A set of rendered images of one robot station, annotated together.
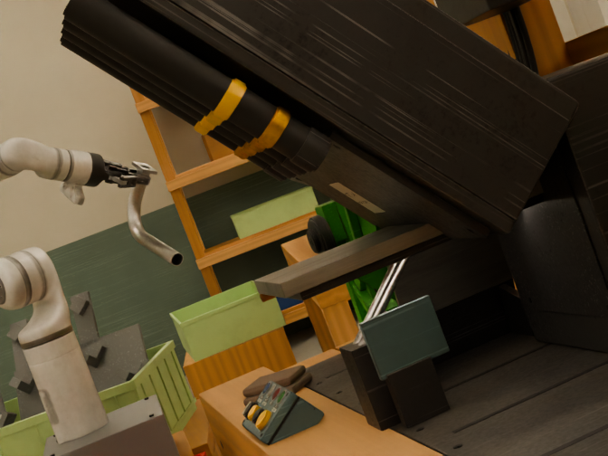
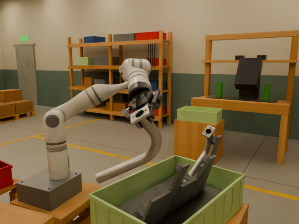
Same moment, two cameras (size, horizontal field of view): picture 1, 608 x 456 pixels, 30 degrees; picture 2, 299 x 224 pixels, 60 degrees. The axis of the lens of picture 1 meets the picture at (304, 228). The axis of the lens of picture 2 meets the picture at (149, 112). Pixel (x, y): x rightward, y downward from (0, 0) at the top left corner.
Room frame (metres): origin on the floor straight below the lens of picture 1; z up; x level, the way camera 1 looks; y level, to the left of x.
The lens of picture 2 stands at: (2.99, -0.23, 1.49)
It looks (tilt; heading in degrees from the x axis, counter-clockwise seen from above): 11 degrees down; 125
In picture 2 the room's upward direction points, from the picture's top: straight up
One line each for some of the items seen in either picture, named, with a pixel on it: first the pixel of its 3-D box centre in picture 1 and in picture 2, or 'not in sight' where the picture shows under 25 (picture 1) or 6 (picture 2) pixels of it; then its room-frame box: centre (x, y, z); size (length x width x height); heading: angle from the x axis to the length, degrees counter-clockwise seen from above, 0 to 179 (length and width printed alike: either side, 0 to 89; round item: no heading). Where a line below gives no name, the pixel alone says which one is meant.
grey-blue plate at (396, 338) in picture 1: (413, 362); not in sight; (1.38, -0.07, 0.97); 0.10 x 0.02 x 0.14; 103
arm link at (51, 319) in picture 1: (33, 299); (54, 127); (1.95, 0.48, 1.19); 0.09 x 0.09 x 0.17; 46
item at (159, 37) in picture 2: not in sight; (115, 78); (-1.68, 4.87, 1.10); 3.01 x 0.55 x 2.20; 3
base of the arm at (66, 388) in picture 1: (66, 384); (57, 159); (1.95, 0.48, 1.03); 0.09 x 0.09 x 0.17; 13
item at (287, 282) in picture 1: (413, 234); not in sight; (1.41, -0.12, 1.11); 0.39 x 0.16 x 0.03; 103
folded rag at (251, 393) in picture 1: (276, 384); not in sight; (1.87, 0.14, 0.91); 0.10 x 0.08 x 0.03; 64
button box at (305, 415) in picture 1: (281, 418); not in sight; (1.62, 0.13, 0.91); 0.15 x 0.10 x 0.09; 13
